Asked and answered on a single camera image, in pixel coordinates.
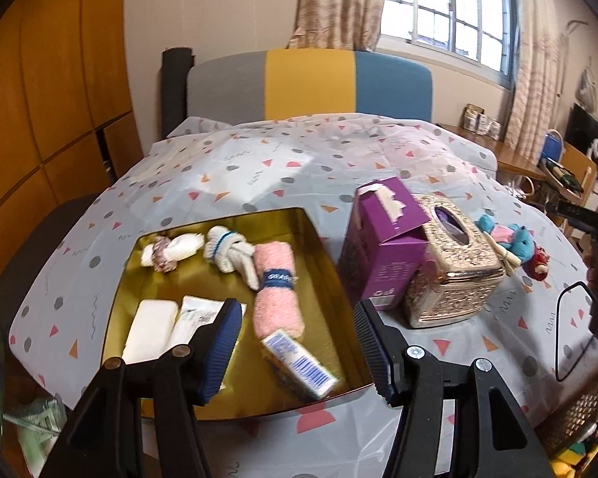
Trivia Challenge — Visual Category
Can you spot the blue white packet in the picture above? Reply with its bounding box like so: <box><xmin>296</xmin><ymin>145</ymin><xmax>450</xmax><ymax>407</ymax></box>
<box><xmin>260</xmin><ymin>329</ymin><xmax>342</xmax><ymax>400</ymax></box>

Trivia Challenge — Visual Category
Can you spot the patterned beige curtain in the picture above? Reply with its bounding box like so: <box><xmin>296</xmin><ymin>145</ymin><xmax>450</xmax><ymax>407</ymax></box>
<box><xmin>506</xmin><ymin>0</ymin><xmax>569</xmax><ymax>153</ymax></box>
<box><xmin>286</xmin><ymin>0</ymin><xmax>387</xmax><ymax>51</ymax></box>

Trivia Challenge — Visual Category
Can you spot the barred window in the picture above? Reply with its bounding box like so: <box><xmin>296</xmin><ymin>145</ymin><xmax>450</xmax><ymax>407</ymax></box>
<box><xmin>379</xmin><ymin>0</ymin><xmax>516</xmax><ymax>79</ymax></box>

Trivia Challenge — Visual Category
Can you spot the white soap packet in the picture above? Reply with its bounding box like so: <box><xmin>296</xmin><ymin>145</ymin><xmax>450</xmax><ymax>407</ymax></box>
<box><xmin>122</xmin><ymin>299</ymin><xmax>180</xmax><ymax>364</ymax></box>

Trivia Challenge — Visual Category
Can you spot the grey yellow blue headboard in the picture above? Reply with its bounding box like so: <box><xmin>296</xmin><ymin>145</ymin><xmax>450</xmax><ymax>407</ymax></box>
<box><xmin>186</xmin><ymin>49</ymin><xmax>434</xmax><ymax>123</ymax></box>

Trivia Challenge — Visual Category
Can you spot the black cable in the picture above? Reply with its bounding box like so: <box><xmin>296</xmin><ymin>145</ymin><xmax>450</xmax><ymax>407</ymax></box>
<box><xmin>555</xmin><ymin>281</ymin><xmax>597</xmax><ymax>383</ymax></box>

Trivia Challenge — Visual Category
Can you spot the red plush toy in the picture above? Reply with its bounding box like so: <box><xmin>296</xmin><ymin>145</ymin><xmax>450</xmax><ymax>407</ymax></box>
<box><xmin>528</xmin><ymin>248</ymin><xmax>551</xmax><ymax>280</ymax></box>

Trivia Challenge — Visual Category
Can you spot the white tissue pack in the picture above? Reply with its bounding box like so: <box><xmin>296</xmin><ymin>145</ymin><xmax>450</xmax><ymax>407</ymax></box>
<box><xmin>168</xmin><ymin>295</ymin><xmax>227</xmax><ymax>359</ymax></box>

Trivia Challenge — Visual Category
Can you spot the wooden wardrobe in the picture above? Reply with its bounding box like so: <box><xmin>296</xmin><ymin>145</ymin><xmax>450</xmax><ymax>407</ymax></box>
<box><xmin>0</xmin><ymin>0</ymin><xmax>146</xmax><ymax>220</ymax></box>

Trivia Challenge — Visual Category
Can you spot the beige towel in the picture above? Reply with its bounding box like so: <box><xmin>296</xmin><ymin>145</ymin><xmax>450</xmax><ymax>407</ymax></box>
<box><xmin>483</xmin><ymin>231</ymin><xmax>523</xmax><ymax>276</ymax></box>

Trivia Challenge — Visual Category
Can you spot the gold tray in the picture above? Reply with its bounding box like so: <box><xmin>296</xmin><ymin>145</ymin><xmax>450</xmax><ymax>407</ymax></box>
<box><xmin>101</xmin><ymin>206</ymin><xmax>377</xmax><ymax>421</ymax></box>

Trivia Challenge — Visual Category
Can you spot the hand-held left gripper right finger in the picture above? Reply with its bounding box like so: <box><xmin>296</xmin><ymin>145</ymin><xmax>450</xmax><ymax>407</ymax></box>
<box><xmin>353</xmin><ymin>299</ymin><xmax>554</xmax><ymax>478</ymax></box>

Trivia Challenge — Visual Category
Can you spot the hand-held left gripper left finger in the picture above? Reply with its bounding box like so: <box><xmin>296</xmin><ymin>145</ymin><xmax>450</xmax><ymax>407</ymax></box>
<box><xmin>39</xmin><ymin>298</ymin><xmax>244</xmax><ymax>478</ymax></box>

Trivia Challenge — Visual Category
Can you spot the pink towel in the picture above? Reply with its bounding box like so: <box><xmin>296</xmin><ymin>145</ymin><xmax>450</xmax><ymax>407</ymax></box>
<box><xmin>253</xmin><ymin>243</ymin><xmax>306</xmax><ymax>344</ymax></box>

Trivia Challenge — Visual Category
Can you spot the green plastic packet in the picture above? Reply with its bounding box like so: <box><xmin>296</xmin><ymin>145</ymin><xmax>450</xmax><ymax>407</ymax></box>
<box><xmin>2</xmin><ymin>398</ymin><xmax>68</xmax><ymax>459</ymax></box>

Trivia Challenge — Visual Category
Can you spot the blue chair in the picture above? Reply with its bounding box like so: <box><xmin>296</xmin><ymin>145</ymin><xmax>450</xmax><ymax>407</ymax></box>
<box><xmin>541</xmin><ymin>129</ymin><xmax>564</xmax><ymax>163</ymax></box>

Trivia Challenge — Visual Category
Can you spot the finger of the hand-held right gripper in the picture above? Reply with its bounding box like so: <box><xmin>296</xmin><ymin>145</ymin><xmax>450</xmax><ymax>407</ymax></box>
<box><xmin>548</xmin><ymin>199</ymin><xmax>598</xmax><ymax>227</ymax></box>

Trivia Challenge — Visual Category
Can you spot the black headboard post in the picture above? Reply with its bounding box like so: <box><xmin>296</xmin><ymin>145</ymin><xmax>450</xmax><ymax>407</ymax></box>
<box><xmin>160</xmin><ymin>47</ymin><xmax>195</xmax><ymax>137</ymax></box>

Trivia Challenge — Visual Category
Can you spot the blue plush toy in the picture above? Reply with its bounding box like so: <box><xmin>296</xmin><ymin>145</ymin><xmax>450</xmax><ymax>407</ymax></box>
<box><xmin>476</xmin><ymin>213</ymin><xmax>536</xmax><ymax>266</ymax></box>

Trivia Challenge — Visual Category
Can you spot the hanging grey bag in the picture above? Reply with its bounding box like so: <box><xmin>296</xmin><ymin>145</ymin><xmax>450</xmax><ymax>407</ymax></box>
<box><xmin>575</xmin><ymin>60</ymin><xmax>598</xmax><ymax>110</ymax></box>

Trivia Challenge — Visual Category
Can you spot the round stool with clutter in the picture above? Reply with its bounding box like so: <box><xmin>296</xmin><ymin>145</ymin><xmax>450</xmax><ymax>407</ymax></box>
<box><xmin>538</xmin><ymin>157</ymin><xmax>585</xmax><ymax>194</ymax></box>

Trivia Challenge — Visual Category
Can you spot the wooden desk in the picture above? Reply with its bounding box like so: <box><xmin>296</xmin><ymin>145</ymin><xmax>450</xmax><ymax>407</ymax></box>
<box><xmin>436</xmin><ymin>123</ymin><xmax>546</xmax><ymax>181</ymax></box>

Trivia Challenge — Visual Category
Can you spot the white knotted sock blue band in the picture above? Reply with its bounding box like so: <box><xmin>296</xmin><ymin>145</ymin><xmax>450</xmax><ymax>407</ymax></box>
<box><xmin>204</xmin><ymin>225</ymin><xmax>260</xmax><ymax>290</ymax></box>

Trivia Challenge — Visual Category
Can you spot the desk organiser box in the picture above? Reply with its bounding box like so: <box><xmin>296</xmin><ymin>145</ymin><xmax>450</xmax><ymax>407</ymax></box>
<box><xmin>461</xmin><ymin>104</ymin><xmax>504</xmax><ymax>136</ymax></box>

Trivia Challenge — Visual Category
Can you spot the purple carton box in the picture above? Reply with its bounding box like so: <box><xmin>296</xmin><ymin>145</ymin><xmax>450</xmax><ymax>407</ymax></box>
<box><xmin>339</xmin><ymin>176</ymin><xmax>429</xmax><ymax>312</ymax></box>

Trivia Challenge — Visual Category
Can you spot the wicker chair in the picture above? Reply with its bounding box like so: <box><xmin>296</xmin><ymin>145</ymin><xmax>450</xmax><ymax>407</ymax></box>
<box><xmin>538</xmin><ymin>373</ymin><xmax>598</xmax><ymax>459</ymax></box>

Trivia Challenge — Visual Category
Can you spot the white cloth roll with scrunchie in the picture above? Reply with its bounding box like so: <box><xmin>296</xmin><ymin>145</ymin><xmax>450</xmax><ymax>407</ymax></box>
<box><xmin>140</xmin><ymin>231</ymin><xmax>205</xmax><ymax>274</ymax></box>

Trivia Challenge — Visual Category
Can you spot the black television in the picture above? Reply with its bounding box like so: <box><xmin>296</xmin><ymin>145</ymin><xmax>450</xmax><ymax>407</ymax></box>
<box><xmin>563</xmin><ymin>102</ymin><xmax>598</xmax><ymax>155</ymax></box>

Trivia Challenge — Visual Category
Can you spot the ornate gold tissue box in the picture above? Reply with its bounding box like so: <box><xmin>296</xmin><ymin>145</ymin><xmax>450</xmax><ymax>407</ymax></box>
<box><xmin>403</xmin><ymin>193</ymin><xmax>506</xmax><ymax>329</ymax></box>

